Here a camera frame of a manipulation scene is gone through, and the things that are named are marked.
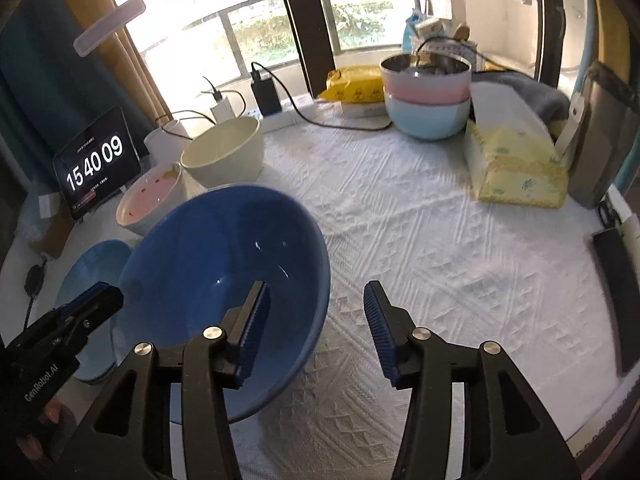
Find grey cloth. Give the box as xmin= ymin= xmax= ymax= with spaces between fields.
xmin=470 ymin=71 xmax=571 ymax=128

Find cream bowl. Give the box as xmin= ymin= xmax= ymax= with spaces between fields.
xmin=180 ymin=116 xmax=265 ymax=188

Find white charger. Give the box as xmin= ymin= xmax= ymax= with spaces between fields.
xmin=210 ymin=92 xmax=248 ymax=123

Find black power bank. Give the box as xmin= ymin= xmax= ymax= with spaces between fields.
xmin=250 ymin=71 xmax=283 ymax=116

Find dark door frame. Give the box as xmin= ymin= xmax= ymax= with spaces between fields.
xmin=272 ymin=0 xmax=338 ymax=100

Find yellow curtain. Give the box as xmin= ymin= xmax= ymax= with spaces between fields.
xmin=55 ymin=0 xmax=173 ymax=126

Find person's left hand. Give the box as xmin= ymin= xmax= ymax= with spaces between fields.
xmin=15 ymin=399 xmax=76 ymax=463

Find black flat case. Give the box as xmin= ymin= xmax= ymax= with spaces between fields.
xmin=592 ymin=227 xmax=640 ymax=378

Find dark blue bowl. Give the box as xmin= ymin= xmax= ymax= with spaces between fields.
xmin=114 ymin=185 xmax=332 ymax=423

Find black charger cable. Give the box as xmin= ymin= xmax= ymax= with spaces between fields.
xmin=152 ymin=75 xmax=223 ymax=128

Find yellow wipes packet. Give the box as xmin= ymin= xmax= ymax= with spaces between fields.
xmin=317 ymin=66 xmax=388 ymax=107

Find balcony railing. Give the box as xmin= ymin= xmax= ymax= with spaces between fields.
xmin=120 ymin=0 xmax=443 ymax=86

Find black power bank cable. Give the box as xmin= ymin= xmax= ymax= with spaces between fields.
xmin=250 ymin=61 xmax=393 ymax=132

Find cardboard box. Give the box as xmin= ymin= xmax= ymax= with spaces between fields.
xmin=27 ymin=202 xmax=75 ymax=261

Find blue plastic bag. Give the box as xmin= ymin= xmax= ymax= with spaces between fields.
xmin=402 ymin=10 xmax=431 ymax=56

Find tablet with clock display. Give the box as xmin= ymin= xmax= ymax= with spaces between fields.
xmin=52 ymin=106 xmax=142 ymax=221

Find large blue plate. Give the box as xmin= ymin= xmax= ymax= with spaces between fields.
xmin=54 ymin=240 xmax=135 ymax=387

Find white bowl with pink inside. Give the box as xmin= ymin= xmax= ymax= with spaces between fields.
xmin=116 ymin=162 xmax=187 ymax=237

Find stacked pink and blue bowls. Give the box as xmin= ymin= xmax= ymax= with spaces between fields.
xmin=379 ymin=52 xmax=472 ymax=142

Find teal curtain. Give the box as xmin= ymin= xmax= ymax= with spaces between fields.
xmin=0 ymin=0 xmax=151 ymax=201

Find black round puck with cable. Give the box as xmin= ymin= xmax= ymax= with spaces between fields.
xmin=20 ymin=255 xmax=51 ymax=333

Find white textured tablecloth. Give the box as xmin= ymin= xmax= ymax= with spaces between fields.
xmin=0 ymin=120 xmax=631 ymax=480

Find yellow tissue pack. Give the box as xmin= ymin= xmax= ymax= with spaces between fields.
xmin=462 ymin=121 xmax=571 ymax=209

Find white power strip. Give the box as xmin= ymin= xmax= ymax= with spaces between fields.
xmin=260 ymin=95 xmax=318 ymax=133

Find grey pouch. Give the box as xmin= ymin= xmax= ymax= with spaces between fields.
xmin=567 ymin=60 xmax=636 ymax=211

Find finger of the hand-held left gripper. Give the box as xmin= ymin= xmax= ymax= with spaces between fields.
xmin=52 ymin=282 xmax=124 ymax=333

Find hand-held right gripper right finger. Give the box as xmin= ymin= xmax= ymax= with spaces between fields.
xmin=363 ymin=280 xmax=583 ymax=480

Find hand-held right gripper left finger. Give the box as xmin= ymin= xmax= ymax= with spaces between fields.
xmin=47 ymin=280 xmax=272 ymax=480

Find white desk lamp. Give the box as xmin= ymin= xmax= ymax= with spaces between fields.
xmin=72 ymin=0 xmax=193 ymax=161

